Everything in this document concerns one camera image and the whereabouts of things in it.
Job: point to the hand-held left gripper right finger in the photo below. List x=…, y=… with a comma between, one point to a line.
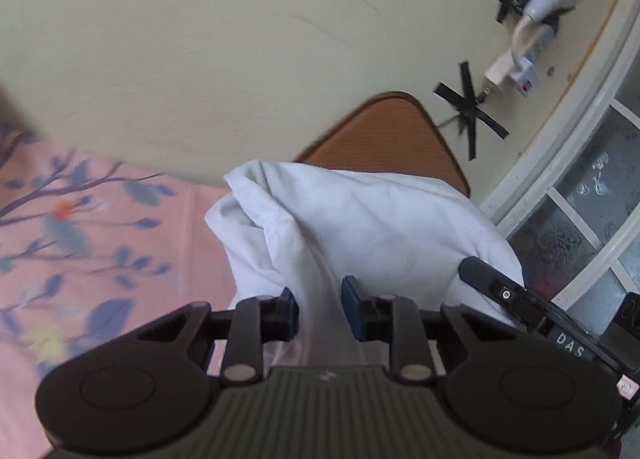
x=352, y=306

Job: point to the pink floral bedsheet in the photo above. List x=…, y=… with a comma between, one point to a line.
x=145, y=249

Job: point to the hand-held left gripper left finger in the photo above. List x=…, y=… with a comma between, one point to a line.
x=290, y=311

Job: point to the white garment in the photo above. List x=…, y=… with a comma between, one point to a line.
x=375, y=229

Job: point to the white frosted glass window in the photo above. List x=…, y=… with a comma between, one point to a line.
x=590, y=199

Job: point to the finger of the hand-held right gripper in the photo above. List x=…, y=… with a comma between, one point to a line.
x=492, y=284

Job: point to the brown wooden headboard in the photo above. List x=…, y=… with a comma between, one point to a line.
x=385, y=134

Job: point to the white plug adapter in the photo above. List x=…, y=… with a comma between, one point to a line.
x=525, y=79

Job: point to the beige plug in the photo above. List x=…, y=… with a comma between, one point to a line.
x=500, y=70

